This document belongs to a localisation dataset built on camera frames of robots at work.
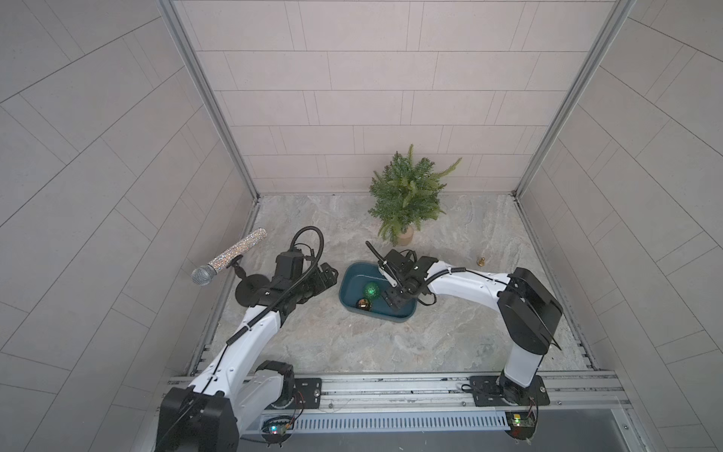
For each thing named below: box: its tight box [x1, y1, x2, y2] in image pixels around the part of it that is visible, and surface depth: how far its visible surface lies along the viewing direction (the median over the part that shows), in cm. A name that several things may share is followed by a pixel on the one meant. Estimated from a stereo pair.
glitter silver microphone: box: [191, 227, 269, 287], surface depth 71 cm
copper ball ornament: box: [355, 297, 372, 312], surface depth 86 cm
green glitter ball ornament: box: [363, 281, 382, 301], surface depth 87 cm
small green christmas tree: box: [368, 144, 463, 247], surface depth 84 cm
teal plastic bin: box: [338, 261, 418, 322], surface depth 86 cm
